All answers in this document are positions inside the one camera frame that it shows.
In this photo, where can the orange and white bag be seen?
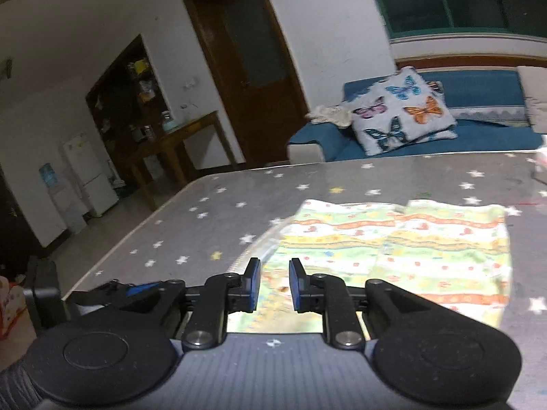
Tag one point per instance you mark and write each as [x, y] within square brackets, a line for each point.
[10, 307]

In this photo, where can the large butterfly print pillow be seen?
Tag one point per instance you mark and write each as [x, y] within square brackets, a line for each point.
[397, 111]

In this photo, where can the dark wooden door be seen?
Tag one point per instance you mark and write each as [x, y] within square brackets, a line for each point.
[256, 106]

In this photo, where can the grey ribbed sleeve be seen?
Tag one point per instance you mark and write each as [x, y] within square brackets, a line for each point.
[13, 388]

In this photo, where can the dark wooden shelf cabinet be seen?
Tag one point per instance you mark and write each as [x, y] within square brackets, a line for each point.
[119, 94]

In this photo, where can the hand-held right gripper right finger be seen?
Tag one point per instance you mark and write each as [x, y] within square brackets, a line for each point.
[295, 285]

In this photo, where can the pale green jar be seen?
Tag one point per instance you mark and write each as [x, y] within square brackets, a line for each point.
[169, 123]

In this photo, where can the white water dispenser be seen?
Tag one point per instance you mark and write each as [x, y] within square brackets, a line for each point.
[64, 205]

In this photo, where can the green basket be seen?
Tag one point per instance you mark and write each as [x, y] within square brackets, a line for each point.
[120, 190]

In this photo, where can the colourful striped garment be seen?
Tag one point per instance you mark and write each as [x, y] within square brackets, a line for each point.
[427, 256]

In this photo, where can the partly hidden butterfly pillow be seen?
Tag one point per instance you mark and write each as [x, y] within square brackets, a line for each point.
[442, 133]

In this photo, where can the white refrigerator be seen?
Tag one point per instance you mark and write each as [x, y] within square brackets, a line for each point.
[94, 179]

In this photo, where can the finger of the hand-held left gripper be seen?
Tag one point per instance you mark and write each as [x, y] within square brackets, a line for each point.
[136, 290]

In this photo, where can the wooden side table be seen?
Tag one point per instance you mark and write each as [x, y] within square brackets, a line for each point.
[192, 126]

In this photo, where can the grey star-print table cover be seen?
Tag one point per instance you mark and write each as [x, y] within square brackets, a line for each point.
[342, 179]

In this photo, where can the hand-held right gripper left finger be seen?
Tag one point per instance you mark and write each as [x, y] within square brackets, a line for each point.
[255, 285]

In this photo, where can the blue sofa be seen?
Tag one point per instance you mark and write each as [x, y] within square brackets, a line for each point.
[478, 136]

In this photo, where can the white crumpled cloth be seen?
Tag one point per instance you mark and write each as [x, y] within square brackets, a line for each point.
[333, 115]

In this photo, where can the beige sofa cushion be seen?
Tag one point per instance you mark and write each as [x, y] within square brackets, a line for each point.
[534, 94]

